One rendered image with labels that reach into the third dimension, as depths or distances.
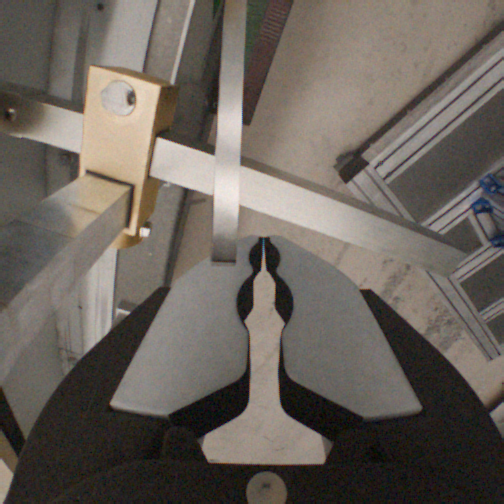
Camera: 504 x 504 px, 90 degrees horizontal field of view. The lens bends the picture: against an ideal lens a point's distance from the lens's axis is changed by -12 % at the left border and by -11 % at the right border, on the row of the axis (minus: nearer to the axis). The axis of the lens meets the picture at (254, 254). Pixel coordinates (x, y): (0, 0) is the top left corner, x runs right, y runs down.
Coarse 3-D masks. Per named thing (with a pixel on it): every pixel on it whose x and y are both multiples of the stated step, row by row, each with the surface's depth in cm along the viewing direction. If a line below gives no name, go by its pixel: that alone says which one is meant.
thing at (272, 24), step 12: (276, 0) 23; (288, 0) 23; (276, 12) 24; (264, 24) 24; (276, 24) 24; (264, 36) 25; (276, 36) 25; (264, 48) 26; (252, 60) 26; (264, 60) 26; (252, 72) 27; (264, 72) 27; (252, 84) 27; (252, 96) 28; (252, 108) 29
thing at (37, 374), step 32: (0, 0) 22; (32, 0) 25; (0, 32) 23; (32, 32) 28; (0, 64) 25; (32, 64) 30; (0, 160) 31; (32, 160) 37; (0, 192) 33; (32, 192) 39; (0, 224) 34; (32, 352) 52; (32, 384) 55; (0, 416) 44; (32, 416) 57
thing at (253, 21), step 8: (248, 0) 23; (256, 0) 23; (264, 0) 23; (248, 8) 24; (256, 8) 24; (264, 8) 24; (248, 16) 24; (256, 16) 24; (248, 24) 24; (256, 24) 24; (248, 32) 25; (256, 32) 25; (248, 40) 25; (248, 48) 26; (248, 56) 26
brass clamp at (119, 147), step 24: (96, 72) 16; (120, 72) 16; (96, 96) 17; (144, 96) 17; (168, 96) 19; (96, 120) 18; (120, 120) 18; (144, 120) 18; (168, 120) 21; (96, 144) 19; (120, 144) 19; (144, 144) 19; (96, 168) 19; (120, 168) 19; (144, 168) 20; (144, 192) 21; (144, 216) 23; (120, 240) 23
